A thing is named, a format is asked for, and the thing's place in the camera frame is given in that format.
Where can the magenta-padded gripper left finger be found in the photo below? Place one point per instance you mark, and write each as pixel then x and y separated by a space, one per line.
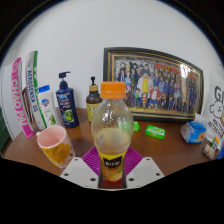
pixel 78 171

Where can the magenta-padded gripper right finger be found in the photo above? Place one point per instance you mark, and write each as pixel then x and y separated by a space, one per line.
pixel 144 171

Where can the orange-capped juice bottle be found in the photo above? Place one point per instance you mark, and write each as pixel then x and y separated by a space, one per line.
pixel 112 130

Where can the pink and yellow mug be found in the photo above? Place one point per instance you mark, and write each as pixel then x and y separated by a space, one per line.
pixel 56 146

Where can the blue tissue pack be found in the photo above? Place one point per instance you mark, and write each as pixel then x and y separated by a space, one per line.
pixel 192 131

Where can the dark blue pump bottle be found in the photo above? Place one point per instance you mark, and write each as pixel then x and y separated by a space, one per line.
pixel 67 106

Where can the patterned snack packet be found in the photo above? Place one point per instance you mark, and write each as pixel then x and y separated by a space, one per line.
pixel 209 152

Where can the brown pump bottle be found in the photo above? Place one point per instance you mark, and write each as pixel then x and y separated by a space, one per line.
pixel 92 103

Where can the white bottle with blue cap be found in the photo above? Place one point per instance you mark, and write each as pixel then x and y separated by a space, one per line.
pixel 47 108

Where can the small orange white packet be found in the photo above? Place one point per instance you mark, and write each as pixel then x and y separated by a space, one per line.
pixel 215 141

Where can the green crate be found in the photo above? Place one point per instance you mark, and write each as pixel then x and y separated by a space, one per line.
pixel 3 128

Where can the dark framed group picture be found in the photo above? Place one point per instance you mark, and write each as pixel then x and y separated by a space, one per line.
pixel 153 83

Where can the white printed paper bag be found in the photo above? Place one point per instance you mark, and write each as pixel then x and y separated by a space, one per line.
pixel 215 106

